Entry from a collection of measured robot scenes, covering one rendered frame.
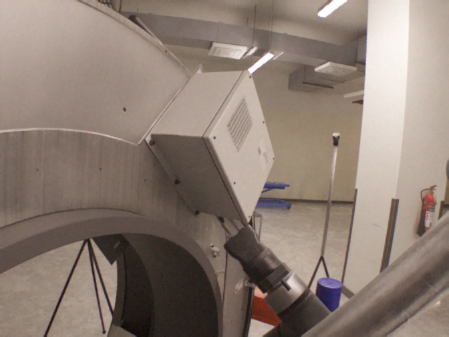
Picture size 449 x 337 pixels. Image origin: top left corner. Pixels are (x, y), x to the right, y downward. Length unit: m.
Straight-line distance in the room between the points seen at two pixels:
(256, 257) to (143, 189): 0.28
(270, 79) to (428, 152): 7.20
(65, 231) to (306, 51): 5.75
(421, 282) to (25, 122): 0.55
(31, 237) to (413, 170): 3.29
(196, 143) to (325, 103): 10.28
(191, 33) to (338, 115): 6.77
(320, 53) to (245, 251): 5.59
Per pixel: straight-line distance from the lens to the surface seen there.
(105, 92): 0.47
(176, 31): 5.49
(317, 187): 10.64
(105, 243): 0.93
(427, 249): 0.49
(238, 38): 5.60
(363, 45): 6.36
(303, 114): 10.30
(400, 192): 3.32
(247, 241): 0.67
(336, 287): 1.43
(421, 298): 0.49
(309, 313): 0.66
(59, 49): 0.43
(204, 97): 0.54
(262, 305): 1.55
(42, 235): 0.37
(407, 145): 3.32
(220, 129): 0.48
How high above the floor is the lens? 1.67
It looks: 4 degrees down
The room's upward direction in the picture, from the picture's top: 5 degrees clockwise
